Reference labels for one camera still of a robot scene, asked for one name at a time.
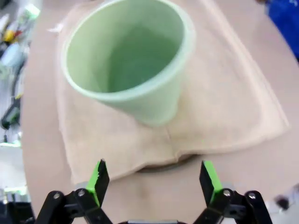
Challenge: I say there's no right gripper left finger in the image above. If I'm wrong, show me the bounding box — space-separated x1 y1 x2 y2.
36 159 113 224

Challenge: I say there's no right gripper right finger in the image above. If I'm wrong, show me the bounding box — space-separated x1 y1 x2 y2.
193 160 274 224

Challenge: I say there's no beige cloth mat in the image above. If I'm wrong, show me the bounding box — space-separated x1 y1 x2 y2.
48 0 292 185

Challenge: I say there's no tall light green cup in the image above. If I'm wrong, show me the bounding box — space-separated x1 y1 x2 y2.
61 0 197 128

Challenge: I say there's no person in blue shirt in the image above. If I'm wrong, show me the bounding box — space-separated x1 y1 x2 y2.
266 0 299 59

